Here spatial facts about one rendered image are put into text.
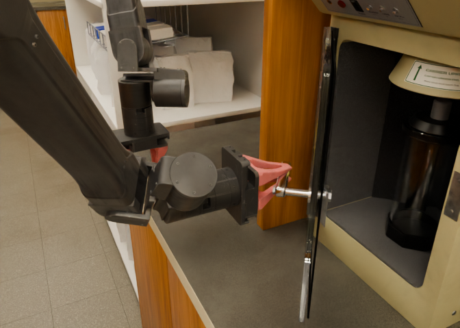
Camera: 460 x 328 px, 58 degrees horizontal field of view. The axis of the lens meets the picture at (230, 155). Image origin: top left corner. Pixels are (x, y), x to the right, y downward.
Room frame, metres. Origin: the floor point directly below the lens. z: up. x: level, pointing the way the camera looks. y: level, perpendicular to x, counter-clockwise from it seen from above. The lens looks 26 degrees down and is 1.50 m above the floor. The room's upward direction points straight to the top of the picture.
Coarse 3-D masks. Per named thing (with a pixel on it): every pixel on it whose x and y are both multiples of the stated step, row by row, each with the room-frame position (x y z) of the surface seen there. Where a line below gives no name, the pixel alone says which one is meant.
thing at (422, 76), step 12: (408, 60) 0.64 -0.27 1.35; (420, 60) 0.62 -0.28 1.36; (396, 72) 0.66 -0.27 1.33; (408, 72) 0.63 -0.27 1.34; (420, 72) 0.61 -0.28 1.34; (432, 72) 0.60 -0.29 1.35; (444, 72) 0.59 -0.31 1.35; (456, 72) 0.58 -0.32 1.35; (396, 84) 0.63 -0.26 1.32; (408, 84) 0.61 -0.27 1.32; (420, 84) 0.60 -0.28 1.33; (432, 84) 0.59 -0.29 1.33; (444, 84) 0.58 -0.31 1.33; (456, 84) 0.57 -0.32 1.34; (444, 96) 0.57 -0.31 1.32; (456, 96) 0.57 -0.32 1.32
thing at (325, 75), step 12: (324, 48) 0.56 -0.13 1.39; (324, 60) 0.48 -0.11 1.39; (324, 72) 0.46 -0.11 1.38; (324, 84) 0.46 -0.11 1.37; (324, 96) 0.46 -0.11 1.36; (324, 108) 0.46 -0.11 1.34; (324, 120) 0.46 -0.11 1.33; (312, 180) 0.46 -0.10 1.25; (312, 192) 0.46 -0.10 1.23; (312, 204) 0.46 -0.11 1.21; (312, 216) 0.46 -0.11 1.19; (312, 228) 0.46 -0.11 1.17; (300, 312) 0.46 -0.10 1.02
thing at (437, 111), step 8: (440, 104) 0.64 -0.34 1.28; (448, 104) 0.64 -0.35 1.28; (424, 112) 0.68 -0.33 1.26; (432, 112) 0.65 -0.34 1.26; (440, 112) 0.64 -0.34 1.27; (448, 112) 0.64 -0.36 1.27; (416, 120) 0.65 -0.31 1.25; (424, 120) 0.64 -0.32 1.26; (432, 120) 0.64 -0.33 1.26; (440, 120) 0.64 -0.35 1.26; (448, 120) 0.64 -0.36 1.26; (456, 120) 0.64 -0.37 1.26; (416, 128) 0.64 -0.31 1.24; (424, 128) 0.63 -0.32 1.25; (432, 128) 0.62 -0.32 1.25; (440, 128) 0.62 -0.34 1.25; (448, 128) 0.62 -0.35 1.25; (456, 128) 0.62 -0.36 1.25
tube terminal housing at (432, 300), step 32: (352, 32) 0.72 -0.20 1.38; (384, 32) 0.65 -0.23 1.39; (416, 32) 0.60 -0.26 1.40; (448, 64) 0.55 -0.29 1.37; (448, 192) 0.51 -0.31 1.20; (320, 224) 0.74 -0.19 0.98; (448, 224) 0.49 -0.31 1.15; (352, 256) 0.65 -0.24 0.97; (448, 256) 0.48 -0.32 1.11; (384, 288) 0.57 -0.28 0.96; (416, 288) 0.52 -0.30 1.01; (448, 288) 0.49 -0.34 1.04; (416, 320) 0.50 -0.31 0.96; (448, 320) 0.50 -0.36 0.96
